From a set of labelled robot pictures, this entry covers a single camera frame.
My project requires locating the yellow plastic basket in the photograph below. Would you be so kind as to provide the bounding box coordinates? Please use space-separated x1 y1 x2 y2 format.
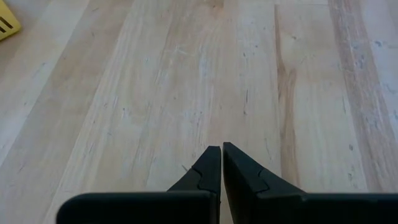
0 0 22 42

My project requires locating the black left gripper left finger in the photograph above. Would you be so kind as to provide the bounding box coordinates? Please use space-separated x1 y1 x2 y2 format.
55 145 222 224

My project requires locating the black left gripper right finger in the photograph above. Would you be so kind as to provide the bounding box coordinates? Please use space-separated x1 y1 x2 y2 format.
222 142 398 224

